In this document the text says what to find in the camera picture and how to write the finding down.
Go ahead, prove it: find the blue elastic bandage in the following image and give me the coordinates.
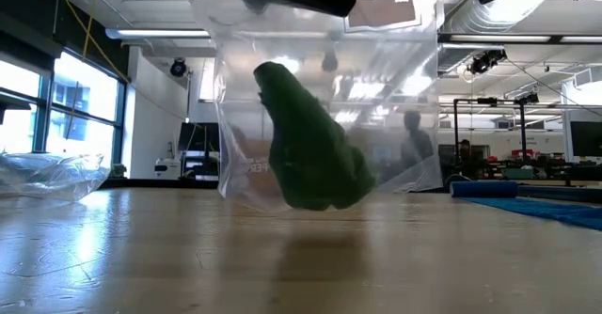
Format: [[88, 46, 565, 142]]
[[450, 180, 602, 232]]

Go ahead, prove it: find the large window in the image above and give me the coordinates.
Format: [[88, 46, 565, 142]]
[[0, 50, 126, 160]]

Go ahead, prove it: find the person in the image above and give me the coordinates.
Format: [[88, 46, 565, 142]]
[[453, 138, 488, 179], [399, 110, 436, 169]]

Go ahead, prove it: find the dark computer monitor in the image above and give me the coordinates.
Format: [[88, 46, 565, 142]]
[[569, 119, 602, 158], [177, 121, 221, 153]]

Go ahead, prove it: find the round black wall camera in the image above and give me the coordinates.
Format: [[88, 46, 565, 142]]
[[168, 58, 188, 78]]

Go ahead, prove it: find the green elastic bandage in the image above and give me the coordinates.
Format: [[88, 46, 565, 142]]
[[252, 60, 377, 212]]

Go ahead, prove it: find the black camera stand frame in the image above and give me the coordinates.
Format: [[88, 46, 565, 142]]
[[452, 92, 541, 165]]

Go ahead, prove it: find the yellow cable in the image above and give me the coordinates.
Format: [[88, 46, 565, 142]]
[[51, 0, 189, 122]]

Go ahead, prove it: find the clear plastic zip bag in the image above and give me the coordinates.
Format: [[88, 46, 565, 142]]
[[0, 151, 112, 202], [186, 0, 446, 214]]

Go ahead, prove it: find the black ceiling camera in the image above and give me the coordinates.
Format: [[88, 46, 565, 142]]
[[467, 48, 508, 75]]

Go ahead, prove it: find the white machine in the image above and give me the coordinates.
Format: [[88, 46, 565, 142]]
[[154, 157, 182, 181]]

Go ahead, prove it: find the long ceiling light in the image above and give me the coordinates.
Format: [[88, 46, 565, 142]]
[[105, 27, 211, 40]]

